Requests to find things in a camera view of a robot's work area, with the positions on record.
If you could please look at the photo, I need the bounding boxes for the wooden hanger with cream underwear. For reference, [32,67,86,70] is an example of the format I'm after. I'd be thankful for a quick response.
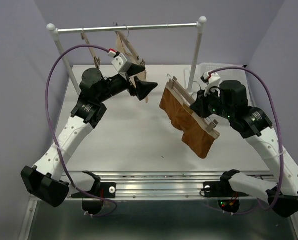
[112,22,147,68]

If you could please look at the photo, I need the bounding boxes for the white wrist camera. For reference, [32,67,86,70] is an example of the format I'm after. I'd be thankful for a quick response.
[201,71,221,97]
[108,48,132,74]

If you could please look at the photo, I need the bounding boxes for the white metal clothes rack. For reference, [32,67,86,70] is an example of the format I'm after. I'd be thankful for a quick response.
[46,16,207,92]

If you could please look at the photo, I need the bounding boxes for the empty wooden clip hanger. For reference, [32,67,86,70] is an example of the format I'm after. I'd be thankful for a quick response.
[80,31,101,69]

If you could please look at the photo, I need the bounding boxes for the aluminium mounting rail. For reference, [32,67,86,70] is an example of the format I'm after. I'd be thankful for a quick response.
[31,171,296,203]

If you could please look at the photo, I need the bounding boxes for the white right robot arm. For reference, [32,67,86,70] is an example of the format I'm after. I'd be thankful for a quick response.
[190,80,298,218]

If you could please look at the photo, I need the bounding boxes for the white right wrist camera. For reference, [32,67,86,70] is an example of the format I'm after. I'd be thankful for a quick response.
[201,71,221,97]

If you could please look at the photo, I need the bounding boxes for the brown underwear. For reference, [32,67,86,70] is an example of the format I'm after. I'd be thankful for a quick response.
[159,86,220,159]

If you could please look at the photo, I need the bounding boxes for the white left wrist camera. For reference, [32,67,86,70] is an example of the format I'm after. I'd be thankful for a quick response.
[108,48,132,74]

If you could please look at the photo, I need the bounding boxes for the purple cable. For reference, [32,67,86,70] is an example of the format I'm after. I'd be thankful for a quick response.
[206,65,286,216]
[45,44,119,218]

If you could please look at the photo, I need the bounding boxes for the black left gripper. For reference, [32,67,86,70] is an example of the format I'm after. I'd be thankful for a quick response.
[97,63,158,103]

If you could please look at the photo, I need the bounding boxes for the white plastic basket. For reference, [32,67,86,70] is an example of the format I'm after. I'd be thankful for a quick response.
[201,64,255,121]

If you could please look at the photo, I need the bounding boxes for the cream underwear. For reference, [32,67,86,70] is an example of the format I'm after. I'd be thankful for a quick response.
[115,31,149,104]

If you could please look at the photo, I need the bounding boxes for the wooden hanger with brown underwear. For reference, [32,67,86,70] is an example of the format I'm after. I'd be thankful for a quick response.
[165,73,221,139]

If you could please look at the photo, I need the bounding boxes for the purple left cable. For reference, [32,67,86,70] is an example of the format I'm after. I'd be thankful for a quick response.
[45,44,119,218]

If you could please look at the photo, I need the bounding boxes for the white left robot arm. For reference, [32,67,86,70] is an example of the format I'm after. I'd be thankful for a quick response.
[20,64,158,208]

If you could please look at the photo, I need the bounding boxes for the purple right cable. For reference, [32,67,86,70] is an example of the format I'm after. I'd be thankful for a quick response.
[206,65,286,216]

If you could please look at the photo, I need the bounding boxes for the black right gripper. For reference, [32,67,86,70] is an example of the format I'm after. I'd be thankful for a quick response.
[189,85,234,120]

